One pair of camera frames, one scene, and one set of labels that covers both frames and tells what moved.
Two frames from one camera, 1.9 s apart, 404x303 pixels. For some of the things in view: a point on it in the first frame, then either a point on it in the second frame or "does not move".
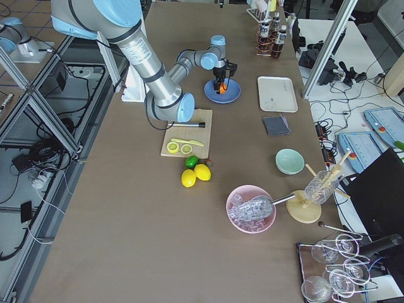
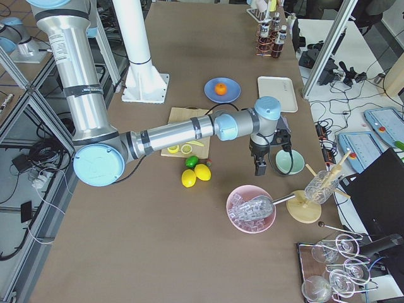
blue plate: (231, 94) does not move
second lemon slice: (186, 149) does not move
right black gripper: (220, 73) -> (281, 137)
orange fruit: (222, 91) does not move
